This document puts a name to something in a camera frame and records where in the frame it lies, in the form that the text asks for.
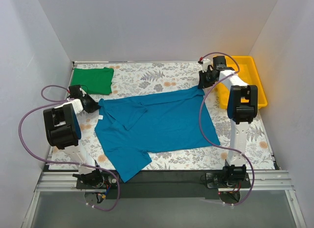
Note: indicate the folded green t shirt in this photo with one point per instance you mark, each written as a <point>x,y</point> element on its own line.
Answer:
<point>94,81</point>

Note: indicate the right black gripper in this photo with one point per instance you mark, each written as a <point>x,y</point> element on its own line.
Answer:
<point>206,77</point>

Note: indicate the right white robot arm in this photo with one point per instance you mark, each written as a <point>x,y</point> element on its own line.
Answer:
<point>242,108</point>

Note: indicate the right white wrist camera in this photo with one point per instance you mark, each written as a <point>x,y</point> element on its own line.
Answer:
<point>205,63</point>

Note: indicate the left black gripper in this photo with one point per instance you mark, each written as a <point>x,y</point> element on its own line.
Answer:
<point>89,104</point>

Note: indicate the blue t shirt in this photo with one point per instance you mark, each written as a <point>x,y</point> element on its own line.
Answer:
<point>131,128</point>

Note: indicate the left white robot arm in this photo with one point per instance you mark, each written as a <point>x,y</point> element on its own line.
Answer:
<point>63,131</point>

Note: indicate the aluminium frame rail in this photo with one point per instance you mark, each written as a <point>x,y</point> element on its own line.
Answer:
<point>264,180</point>

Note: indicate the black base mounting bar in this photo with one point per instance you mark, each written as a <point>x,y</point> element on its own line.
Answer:
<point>174,184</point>

